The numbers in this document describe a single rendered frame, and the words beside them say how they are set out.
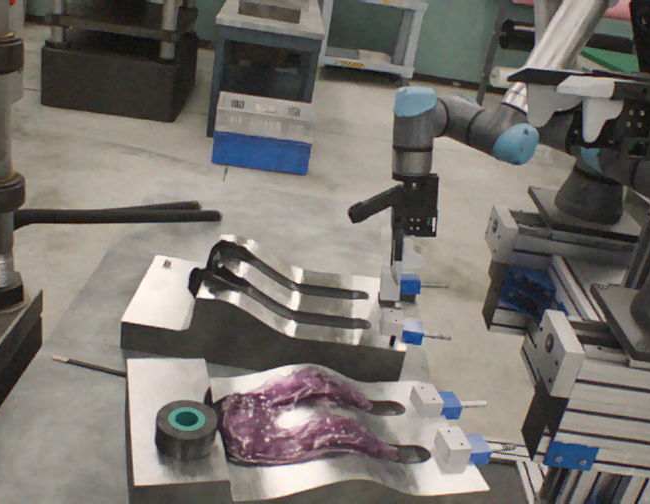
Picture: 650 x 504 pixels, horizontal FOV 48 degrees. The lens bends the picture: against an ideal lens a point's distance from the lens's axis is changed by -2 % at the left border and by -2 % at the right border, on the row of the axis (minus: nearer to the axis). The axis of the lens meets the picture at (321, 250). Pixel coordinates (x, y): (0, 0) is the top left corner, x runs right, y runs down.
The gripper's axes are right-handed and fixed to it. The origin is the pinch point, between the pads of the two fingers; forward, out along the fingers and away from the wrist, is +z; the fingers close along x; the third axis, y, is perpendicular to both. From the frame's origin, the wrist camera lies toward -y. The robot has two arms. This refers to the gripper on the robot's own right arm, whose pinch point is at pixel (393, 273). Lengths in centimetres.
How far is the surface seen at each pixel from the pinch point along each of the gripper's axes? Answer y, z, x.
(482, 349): 52, 83, 146
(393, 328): -0.6, 5.7, -13.2
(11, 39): -65, -43, -14
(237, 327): -27.9, 4.7, -17.5
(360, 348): -6.5, 7.9, -17.3
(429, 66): 82, -2, 652
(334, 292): -11.3, 4.7, 1.1
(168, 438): -32, 4, -55
